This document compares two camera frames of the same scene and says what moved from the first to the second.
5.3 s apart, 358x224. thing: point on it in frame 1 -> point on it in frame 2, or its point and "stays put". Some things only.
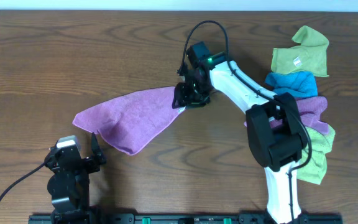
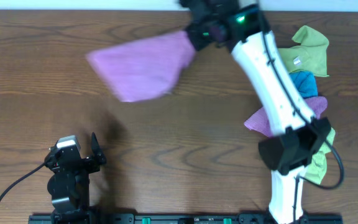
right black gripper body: (187, 94) -> (193, 34)
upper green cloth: (311, 55) stays put
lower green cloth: (322, 144) stays put
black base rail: (180, 219) stays put
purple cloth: (133, 122) -> (145, 69)
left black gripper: (84, 162) stays put
